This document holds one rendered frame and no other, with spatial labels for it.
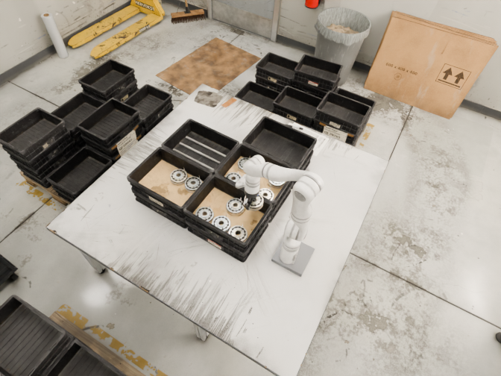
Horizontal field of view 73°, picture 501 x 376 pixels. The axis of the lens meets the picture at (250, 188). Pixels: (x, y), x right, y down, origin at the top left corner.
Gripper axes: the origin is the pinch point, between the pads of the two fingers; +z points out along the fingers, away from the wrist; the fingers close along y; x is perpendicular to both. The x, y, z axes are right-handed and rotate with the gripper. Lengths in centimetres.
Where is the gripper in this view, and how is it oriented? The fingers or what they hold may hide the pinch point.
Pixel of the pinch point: (250, 204)
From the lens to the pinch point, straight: 179.3
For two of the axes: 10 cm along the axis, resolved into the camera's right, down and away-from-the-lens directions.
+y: 5.6, -6.4, 5.3
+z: -0.5, 6.1, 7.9
